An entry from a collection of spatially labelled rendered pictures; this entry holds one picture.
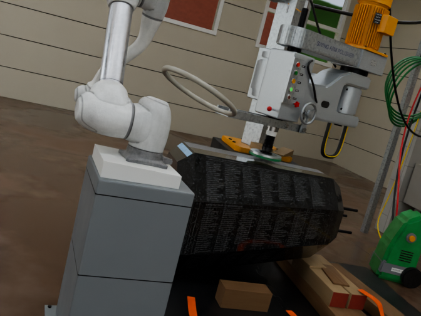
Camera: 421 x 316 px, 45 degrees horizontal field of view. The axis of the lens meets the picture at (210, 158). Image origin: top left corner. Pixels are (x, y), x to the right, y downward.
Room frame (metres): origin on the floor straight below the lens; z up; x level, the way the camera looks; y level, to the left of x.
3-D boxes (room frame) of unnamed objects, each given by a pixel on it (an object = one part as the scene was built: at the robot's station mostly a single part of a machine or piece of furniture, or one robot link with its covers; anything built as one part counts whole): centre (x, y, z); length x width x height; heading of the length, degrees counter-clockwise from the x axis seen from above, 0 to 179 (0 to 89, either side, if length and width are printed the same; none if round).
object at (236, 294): (2.78, -0.39, 0.07); 0.30 x 0.12 x 0.12; 109
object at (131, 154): (2.12, 0.26, 0.88); 0.22 x 0.18 x 0.06; 114
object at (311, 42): (3.50, -0.61, 1.60); 0.96 x 0.25 x 0.17; 131
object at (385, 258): (4.05, -1.72, 0.43); 0.35 x 0.35 x 0.87; 1
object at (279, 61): (3.32, -0.41, 1.30); 0.36 x 0.22 x 0.45; 131
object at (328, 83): (3.52, -0.65, 1.28); 0.74 x 0.23 x 0.49; 131
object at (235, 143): (4.12, -0.34, 0.76); 0.49 x 0.49 x 0.05; 16
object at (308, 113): (3.26, -0.51, 1.18); 0.15 x 0.10 x 0.15; 131
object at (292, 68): (3.14, -0.37, 1.35); 0.08 x 0.03 x 0.28; 131
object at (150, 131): (2.12, 0.29, 1.02); 0.18 x 0.16 x 0.22; 114
